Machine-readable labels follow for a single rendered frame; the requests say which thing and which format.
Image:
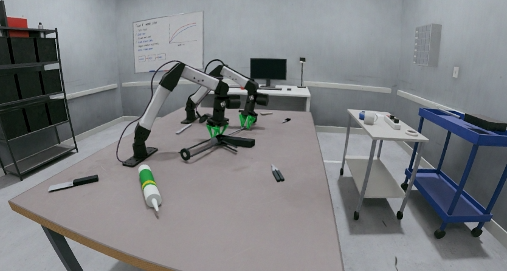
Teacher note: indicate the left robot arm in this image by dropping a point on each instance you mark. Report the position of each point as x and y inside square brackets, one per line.
[220, 71]

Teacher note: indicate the green and white sealant cartridge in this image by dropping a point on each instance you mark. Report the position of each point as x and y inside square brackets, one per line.
[149, 187]

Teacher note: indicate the black-handled putty knife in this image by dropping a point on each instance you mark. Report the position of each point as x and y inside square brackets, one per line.
[76, 182]

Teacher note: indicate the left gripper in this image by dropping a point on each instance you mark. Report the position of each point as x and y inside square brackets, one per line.
[247, 112]

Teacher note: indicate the grey flat bar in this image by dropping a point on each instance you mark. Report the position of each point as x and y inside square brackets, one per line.
[183, 129]

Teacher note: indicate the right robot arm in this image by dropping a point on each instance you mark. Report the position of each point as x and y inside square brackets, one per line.
[168, 82]

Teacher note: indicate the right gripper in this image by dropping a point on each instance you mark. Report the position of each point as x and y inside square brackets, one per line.
[216, 118]

